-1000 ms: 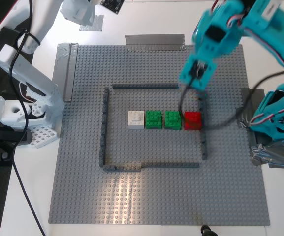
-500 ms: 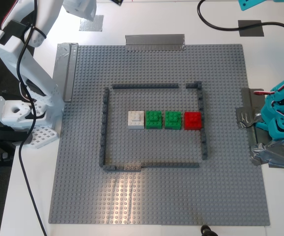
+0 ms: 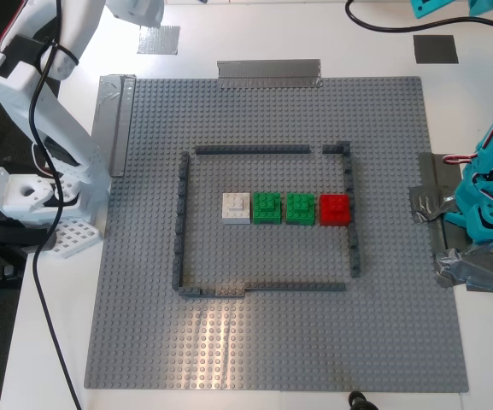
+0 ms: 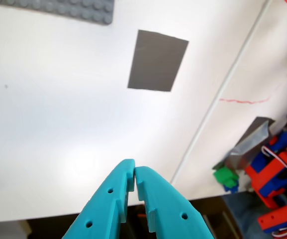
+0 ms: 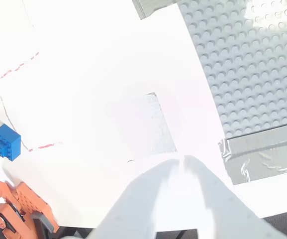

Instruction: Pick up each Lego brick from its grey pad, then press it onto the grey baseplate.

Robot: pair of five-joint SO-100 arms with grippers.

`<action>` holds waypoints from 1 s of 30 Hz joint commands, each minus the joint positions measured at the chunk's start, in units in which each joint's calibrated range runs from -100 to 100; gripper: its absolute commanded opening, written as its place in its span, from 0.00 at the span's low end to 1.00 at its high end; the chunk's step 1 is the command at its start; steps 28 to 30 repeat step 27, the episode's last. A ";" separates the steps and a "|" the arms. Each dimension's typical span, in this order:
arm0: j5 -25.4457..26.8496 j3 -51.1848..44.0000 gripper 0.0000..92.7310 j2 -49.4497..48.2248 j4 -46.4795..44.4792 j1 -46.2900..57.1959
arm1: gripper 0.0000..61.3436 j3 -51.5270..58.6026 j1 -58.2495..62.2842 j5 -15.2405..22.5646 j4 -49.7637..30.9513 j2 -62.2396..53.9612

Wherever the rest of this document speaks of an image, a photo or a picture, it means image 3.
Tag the white lego cube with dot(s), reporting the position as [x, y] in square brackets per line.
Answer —
[236, 208]

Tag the red lego cube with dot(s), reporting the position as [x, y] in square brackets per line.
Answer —
[336, 210]

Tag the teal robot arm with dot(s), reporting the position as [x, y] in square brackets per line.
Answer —
[491, 171]

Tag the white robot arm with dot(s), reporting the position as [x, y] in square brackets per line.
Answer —
[58, 124]

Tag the green lego cube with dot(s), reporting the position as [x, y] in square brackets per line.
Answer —
[301, 209]
[266, 209]

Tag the grey lego baseplate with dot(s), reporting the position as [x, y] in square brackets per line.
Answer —
[271, 341]

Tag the black knob object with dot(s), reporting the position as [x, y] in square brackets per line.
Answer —
[359, 400]

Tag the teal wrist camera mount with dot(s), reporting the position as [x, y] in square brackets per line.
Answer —
[430, 7]

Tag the grey duct tape strip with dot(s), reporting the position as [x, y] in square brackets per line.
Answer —
[267, 72]
[120, 128]

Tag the grey duct tape patch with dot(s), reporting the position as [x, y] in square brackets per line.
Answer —
[434, 171]

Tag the long dark grey lego wall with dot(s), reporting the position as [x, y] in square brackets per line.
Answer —
[182, 239]
[293, 287]
[354, 252]
[250, 150]

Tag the short dark grey lego wall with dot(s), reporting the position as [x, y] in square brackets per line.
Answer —
[336, 149]

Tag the crumpled grey duct tape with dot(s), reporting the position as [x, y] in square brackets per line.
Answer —
[472, 269]

